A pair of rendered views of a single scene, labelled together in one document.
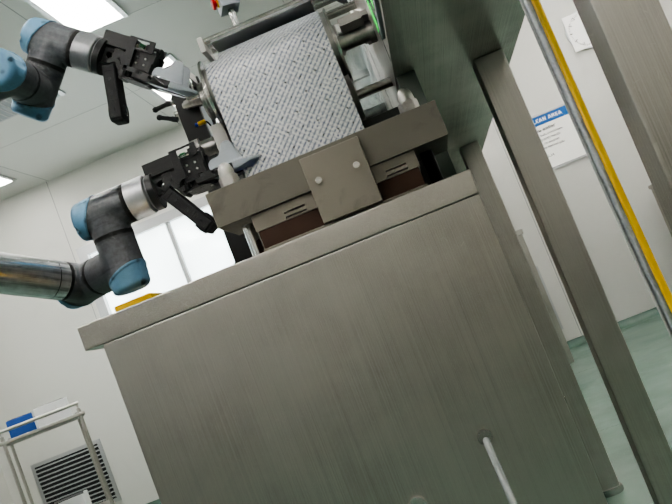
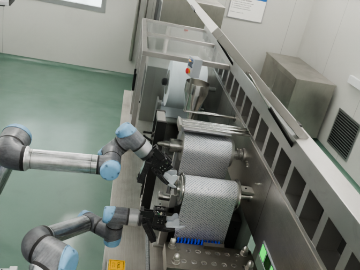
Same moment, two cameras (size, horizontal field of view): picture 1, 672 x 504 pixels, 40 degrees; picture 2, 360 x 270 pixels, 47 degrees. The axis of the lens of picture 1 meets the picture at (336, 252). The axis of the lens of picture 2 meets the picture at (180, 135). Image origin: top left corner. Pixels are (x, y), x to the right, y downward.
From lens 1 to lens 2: 1.58 m
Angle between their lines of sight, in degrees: 32
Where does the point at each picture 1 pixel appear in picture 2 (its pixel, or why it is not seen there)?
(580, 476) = not seen: outside the picture
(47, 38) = (130, 141)
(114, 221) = (119, 225)
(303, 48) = (225, 201)
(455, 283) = not seen: outside the picture
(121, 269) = (113, 242)
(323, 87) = (222, 216)
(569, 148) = (249, 15)
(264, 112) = (196, 214)
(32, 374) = not seen: outside the picture
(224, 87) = (188, 199)
